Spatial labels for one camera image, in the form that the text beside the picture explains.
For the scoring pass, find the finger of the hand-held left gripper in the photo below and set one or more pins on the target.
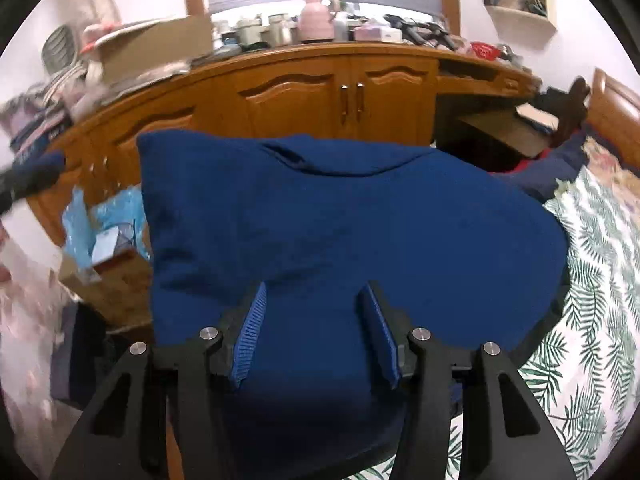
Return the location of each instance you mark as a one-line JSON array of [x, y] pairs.
[[35, 175]]

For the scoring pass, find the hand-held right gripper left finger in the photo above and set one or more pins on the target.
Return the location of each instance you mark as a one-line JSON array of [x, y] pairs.
[[247, 340]]

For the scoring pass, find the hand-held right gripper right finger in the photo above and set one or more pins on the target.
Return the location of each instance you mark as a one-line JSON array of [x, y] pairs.
[[382, 340]]

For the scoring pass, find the navy blue suit jacket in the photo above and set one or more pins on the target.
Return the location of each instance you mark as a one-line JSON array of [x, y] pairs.
[[325, 220]]

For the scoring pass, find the pile of folded cloths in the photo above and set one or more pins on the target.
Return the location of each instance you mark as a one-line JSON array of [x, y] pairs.
[[35, 115]]

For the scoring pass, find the light blue plastic bag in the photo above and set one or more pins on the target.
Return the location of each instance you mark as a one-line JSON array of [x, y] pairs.
[[115, 215]]

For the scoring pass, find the grey slatted basket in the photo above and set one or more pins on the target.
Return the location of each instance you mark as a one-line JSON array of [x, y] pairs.
[[60, 47]]

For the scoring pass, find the person's floral clothing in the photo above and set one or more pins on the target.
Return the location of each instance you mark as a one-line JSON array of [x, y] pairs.
[[30, 335]]

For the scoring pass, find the cardboard box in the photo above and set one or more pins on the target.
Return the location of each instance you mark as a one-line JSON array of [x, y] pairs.
[[150, 50]]

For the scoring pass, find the red cloth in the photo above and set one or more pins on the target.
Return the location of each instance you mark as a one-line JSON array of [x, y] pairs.
[[515, 166]]

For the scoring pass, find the bed with leaf-print cover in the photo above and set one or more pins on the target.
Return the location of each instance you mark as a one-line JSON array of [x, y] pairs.
[[600, 285]]

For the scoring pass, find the dark blue bed cover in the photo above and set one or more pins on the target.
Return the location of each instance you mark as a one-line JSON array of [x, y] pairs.
[[545, 170]]

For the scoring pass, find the wooden desk with cabinets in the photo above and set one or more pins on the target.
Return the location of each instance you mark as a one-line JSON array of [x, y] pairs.
[[300, 95]]

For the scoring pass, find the white jar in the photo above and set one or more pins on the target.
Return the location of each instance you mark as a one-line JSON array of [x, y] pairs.
[[249, 31], [281, 30]]

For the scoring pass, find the floral quilt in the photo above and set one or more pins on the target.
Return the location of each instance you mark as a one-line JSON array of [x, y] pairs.
[[612, 160]]

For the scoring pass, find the dark chair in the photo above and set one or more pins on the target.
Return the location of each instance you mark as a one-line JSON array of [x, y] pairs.
[[570, 110]]

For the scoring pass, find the pink tissue box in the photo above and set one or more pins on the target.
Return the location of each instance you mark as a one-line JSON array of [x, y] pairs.
[[377, 34]]

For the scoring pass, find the red basket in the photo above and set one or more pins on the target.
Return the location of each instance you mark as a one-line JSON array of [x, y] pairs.
[[485, 51]]

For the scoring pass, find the black hand-held devices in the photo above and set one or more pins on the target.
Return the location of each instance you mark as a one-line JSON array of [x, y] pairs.
[[425, 32]]

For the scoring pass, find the white bottle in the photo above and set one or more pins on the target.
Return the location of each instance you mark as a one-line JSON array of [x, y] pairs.
[[341, 26]]

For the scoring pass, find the pink thermos jug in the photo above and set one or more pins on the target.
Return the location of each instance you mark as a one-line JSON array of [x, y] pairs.
[[315, 20]]

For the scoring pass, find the wooden bed headboard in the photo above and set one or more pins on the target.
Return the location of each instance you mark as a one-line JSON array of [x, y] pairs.
[[617, 110]]

